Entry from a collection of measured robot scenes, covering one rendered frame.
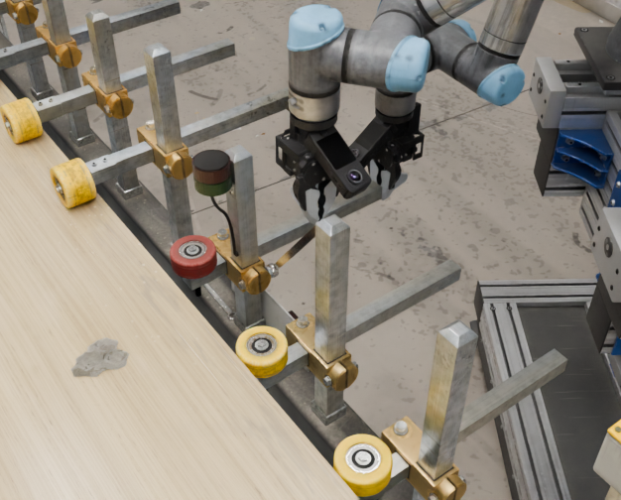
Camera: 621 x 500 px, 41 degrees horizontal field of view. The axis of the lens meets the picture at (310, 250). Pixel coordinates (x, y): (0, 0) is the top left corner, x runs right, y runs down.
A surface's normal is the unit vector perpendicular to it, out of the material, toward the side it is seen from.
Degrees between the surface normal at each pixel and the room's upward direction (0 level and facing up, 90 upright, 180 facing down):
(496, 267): 0
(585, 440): 0
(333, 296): 90
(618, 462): 90
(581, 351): 0
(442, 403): 90
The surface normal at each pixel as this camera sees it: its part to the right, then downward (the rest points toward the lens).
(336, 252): 0.58, 0.55
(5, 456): 0.00, -0.73
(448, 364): -0.81, 0.40
